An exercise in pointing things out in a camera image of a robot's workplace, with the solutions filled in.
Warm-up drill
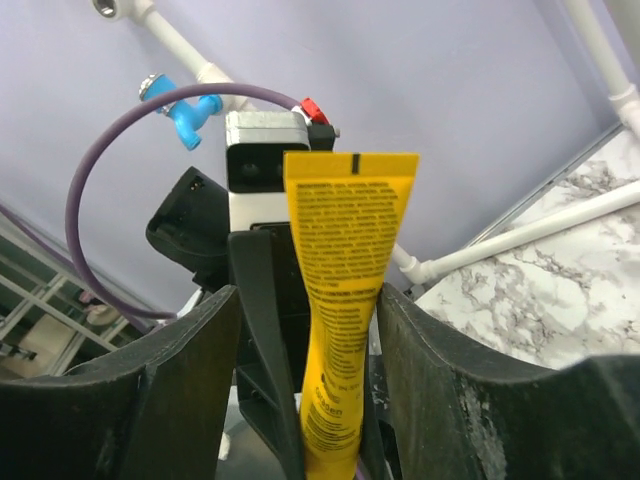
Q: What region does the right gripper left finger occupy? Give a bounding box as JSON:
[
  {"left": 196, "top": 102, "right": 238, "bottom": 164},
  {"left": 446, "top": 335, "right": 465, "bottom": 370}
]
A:
[{"left": 1, "top": 286, "right": 241, "bottom": 479}]

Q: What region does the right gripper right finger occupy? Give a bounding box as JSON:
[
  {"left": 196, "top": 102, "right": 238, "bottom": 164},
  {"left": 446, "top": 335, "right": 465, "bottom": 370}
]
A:
[{"left": 377, "top": 285, "right": 639, "bottom": 479}]

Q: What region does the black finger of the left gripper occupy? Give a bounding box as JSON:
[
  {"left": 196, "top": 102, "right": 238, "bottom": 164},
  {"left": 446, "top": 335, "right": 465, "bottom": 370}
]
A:
[{"left": 228, "top": 227, "right": 310, "bottom": 479}]

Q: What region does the yellow toothpaste tube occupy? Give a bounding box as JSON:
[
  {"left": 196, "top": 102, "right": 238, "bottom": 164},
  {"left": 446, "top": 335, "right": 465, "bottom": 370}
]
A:
[{"left": 284, "top": 152, "right": 420, "bottom": 479}]

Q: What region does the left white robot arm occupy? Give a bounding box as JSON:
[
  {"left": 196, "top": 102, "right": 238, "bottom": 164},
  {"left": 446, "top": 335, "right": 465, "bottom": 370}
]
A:
[{"left": 145, "top": 167, "right": 310, "bottom": 479}]

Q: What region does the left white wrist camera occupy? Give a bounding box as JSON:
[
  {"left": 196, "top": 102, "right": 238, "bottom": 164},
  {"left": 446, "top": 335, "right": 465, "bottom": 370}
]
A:
[{"left": 225, "top": 111, "right": 310, "bottom": 232}]

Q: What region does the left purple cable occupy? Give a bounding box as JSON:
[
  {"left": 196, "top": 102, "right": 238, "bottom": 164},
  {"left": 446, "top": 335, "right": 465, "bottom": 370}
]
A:
[{"left": 0, "top": 82, "right": 306, "bottom": 480}]

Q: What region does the white pvc pipe frame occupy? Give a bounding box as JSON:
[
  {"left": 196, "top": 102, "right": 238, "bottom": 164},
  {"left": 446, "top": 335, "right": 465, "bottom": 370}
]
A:
[{"left": 89, "top": 0, "right": 640, "bottom": 296}]

